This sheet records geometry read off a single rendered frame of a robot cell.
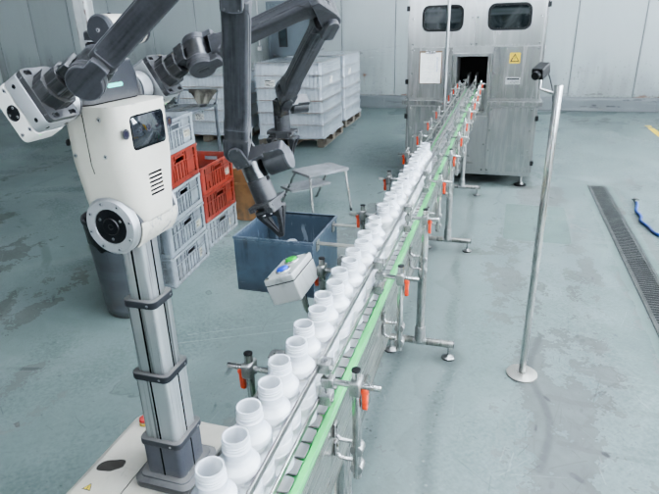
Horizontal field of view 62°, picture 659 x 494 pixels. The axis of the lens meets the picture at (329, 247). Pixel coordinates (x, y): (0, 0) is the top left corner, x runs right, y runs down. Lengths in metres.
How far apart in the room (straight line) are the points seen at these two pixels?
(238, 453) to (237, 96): 0.74
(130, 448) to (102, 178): 1.09
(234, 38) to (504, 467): 1.93
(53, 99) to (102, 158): 0.21
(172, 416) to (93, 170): 0.80
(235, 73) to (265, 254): 0.97
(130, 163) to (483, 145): 4.92
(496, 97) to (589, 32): 5.72
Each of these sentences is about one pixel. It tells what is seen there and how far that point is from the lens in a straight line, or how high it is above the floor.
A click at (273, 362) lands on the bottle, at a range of 0.92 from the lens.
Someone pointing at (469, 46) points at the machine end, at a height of 1.41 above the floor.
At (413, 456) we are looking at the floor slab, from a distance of 2.44.
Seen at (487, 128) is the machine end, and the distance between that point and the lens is 6.00.
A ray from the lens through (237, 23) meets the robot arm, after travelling 1.13.
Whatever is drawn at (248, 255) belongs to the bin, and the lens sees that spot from 2.04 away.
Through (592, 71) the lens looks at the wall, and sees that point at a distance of 11.57.
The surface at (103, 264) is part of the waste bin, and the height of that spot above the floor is 0.38.
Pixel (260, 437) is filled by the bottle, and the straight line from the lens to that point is 0.83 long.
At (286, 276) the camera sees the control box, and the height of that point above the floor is 1.11.
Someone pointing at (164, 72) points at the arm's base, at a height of 1.55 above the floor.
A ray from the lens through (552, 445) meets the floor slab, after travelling 2.61.
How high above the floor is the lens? 1.67
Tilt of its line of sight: 22 degrees down
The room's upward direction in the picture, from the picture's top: 2 degrees counter-clockwise
